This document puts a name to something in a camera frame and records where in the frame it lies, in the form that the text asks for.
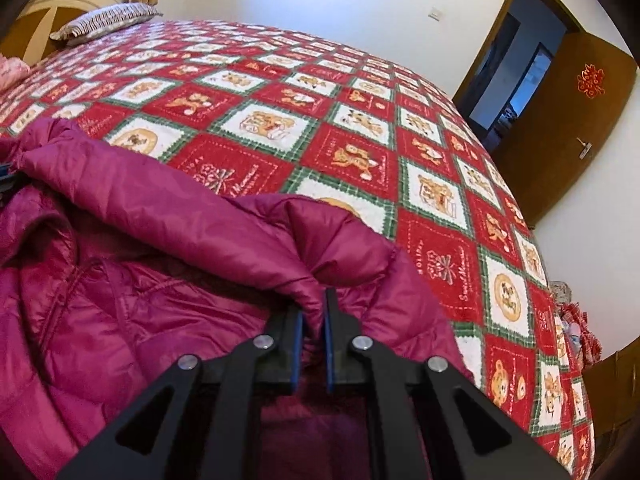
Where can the striped pillow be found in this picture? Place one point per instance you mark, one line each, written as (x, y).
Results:
(105, 20)

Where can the folded pink floral blanket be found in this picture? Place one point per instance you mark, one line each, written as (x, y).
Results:
(10, 72)

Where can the magenta puffer jacket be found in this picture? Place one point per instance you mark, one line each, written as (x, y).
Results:
(150, 285)

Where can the brown door frame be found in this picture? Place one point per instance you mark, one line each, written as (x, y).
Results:
(492, 25)

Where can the brown wooden cabinet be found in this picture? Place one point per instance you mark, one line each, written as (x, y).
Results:
(615, 400)

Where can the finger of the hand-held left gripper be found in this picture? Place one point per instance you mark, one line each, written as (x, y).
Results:
(6, 180)

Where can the red checkered bear-print bedspread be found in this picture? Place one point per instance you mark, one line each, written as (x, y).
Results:
(350, 125)

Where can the brown wooden door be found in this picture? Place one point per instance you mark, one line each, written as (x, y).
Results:
(550, 135)

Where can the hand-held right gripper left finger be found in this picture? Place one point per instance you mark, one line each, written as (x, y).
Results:
(296, 355)

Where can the cream and wood headboard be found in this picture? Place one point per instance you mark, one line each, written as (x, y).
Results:
(35, 25)

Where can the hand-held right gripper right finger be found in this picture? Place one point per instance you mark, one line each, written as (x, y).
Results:
(329, 360)

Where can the pile of patterned clothes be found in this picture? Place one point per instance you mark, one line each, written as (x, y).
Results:
(577, 325)

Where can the red paper door decoration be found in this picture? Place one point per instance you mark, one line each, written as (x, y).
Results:
(591, 79)

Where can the white wall switch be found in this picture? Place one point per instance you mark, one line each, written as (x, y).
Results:
(435, 14)

